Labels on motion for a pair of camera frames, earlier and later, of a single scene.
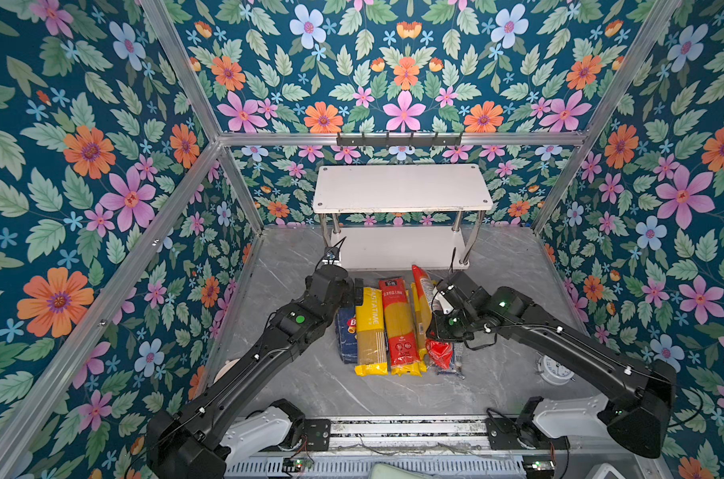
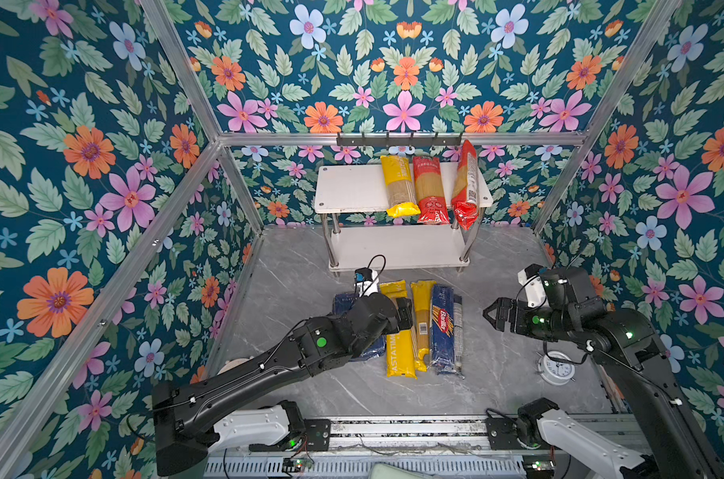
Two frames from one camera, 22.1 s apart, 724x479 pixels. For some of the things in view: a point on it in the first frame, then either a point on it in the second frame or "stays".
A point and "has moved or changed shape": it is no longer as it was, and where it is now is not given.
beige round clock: (224, 369) stays
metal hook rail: (397, 142) stays
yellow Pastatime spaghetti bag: (370, 335) has moved or changed shape
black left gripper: (353, 297) → (405, 322)
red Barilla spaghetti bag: (402, 335) → (430, 191)
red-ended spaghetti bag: (440, 352) → (465, 187)
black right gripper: (436, 331) → (518, 308)
